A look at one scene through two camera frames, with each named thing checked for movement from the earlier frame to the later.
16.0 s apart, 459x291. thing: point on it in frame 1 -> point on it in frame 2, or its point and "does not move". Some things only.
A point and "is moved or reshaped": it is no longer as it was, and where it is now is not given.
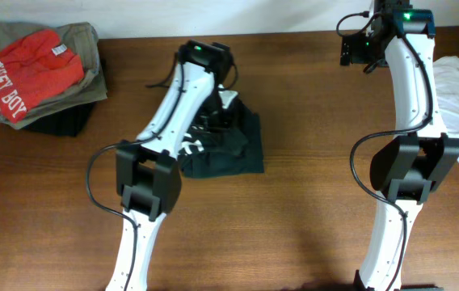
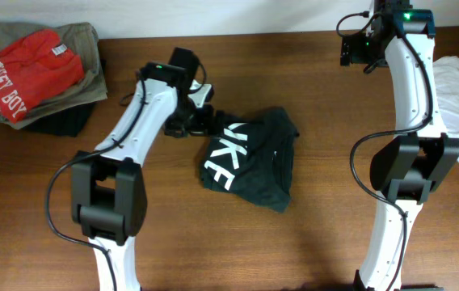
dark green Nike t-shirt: x=233 y=149 is moved or reshaped
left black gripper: x=216 y=121 -> x=203 y=123
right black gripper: x=357 y=54 does not move
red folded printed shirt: x=28 y=69 does not move
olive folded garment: x=80 y=37 does not move
